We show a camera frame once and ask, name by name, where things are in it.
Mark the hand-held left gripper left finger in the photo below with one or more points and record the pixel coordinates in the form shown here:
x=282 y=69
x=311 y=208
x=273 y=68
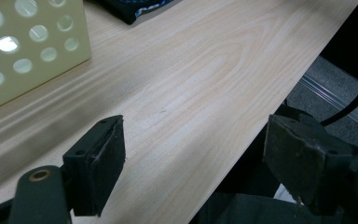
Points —
x=96 y=165

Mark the pale yellow perforated plastic basket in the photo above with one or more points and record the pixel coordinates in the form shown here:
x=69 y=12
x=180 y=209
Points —
x=52 y=81

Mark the black and blue patterned cloth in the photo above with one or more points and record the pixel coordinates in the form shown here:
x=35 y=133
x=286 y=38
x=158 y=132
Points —
x=130 y=12

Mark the metal floor rail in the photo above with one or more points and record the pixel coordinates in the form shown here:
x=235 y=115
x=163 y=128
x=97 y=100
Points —
x=332 y=95

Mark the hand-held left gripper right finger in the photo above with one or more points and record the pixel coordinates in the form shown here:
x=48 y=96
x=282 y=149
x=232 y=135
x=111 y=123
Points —
x=295 y=155

